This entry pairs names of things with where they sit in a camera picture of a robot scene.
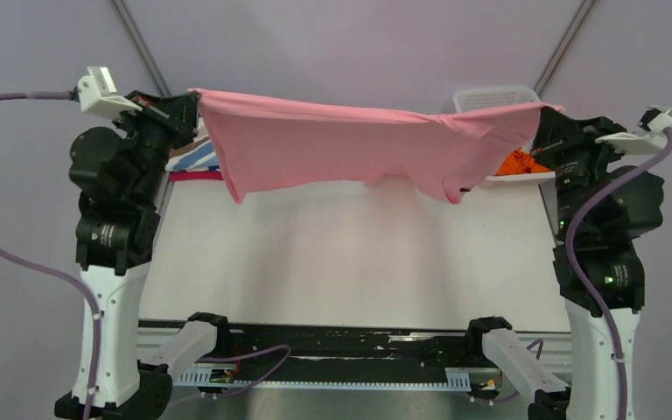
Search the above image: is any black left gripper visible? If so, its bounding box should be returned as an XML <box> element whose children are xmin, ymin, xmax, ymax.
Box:
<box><xmin>111</xmin><ymin>88</ymin><xmax>200</xmax><ymax>205</ymax></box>

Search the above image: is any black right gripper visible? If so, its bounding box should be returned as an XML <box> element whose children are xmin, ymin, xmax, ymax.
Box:
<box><xmin>527</xmin><ymin>107</ymin><xmax>630</xmax><ymax>235</ymax></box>

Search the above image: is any pink t-shirt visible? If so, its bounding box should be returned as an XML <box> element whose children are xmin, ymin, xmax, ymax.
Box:
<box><xmin>199</xmin><ymin>89</ymin><xmax>549</xmax><ymax>204</ymax></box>

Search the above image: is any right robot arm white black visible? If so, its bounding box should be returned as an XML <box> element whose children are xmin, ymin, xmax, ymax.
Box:
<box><xmin>464</xmin><ymin>107</ymin><xmax>672</xmax><ymax>419</ymax></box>

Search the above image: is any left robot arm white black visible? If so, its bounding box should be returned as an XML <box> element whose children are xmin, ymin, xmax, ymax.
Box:
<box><xmin>54</xmin><ymin>91</ymin><xmax>233</xmax><ymax>419</ymax></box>

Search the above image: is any white blue beige folded shirt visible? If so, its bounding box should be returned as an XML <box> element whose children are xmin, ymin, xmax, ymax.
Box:
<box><xmin>165</xmin><ymin>117</ymin><xmax>220</xmax><ymax>172</ymax></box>

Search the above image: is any orange crumpled t-shirt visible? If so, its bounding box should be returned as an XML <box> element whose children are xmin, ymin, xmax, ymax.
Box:
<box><xmin>495</xmin><ymin>150</ymin><xmax>551</xmax><ymax>176</ymax></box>

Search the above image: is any white plastic basket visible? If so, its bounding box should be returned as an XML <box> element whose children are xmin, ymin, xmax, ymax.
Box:
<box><xmin>452</xmin><ymin>87</ymin><xmax>555</xmax><ymax>188</ymax></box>

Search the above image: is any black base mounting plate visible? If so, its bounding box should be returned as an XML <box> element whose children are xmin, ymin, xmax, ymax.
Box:
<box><xmin>210</xmin><ymin>324</ymin><xmax>496</xmax><ymax>384</ymax></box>

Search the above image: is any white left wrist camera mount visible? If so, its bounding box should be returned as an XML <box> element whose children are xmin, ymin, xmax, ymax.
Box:
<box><xmin>77</xmin><ymin>66</ymin><xmax>142</xmax><ymax>121</ymax></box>

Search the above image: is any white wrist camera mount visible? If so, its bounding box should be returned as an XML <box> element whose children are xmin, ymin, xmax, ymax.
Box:
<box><xmin>77</xmin><ymin>66</ymin><xmax>142</xmax><ymax>121</ymax></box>
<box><xmin>595</xmin><ymin>105</ymin><xmax>672</xmax><ymax>156</ymax></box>

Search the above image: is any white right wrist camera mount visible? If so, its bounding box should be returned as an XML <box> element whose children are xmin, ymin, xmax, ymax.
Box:
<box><xmin>595</xmin><ymin>105</ymin><xmax>672</xmax><ymax>156</ymax></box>

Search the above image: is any metal corner rail left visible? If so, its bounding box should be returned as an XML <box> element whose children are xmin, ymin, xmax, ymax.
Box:
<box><xmin>108</xmin><ymin>0</ymin><xmax>172</xmax><ymax>96</ymax></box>

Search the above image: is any metal corner rail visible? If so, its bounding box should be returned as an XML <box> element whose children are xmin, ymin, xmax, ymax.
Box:
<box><xmin>108</xmin><ymin>0</ymin><xmax>172</xmax><ymax>96</ymax></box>
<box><xmin>533</xmin><ymin>0</ymin><xmax>599</xmax><ymax>99</ymax></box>

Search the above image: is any metal corner rail right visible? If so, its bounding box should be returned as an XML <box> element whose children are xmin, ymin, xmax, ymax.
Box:
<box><xmin>533</xmin><ymin>0</ymin><xmax>599</xmax><ymax>99</ymax></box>

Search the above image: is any aluminium frame rail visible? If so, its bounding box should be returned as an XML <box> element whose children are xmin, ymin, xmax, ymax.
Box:
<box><xmin>136</xmin><ymin>320</ymin><xmax>572</xmax><ymax>375</ymax></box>

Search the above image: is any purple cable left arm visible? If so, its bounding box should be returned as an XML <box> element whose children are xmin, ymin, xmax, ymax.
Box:
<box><xmin>0</xmin><ymin>89</ymin><xmax>292</xmax><ymax>420</ymax></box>

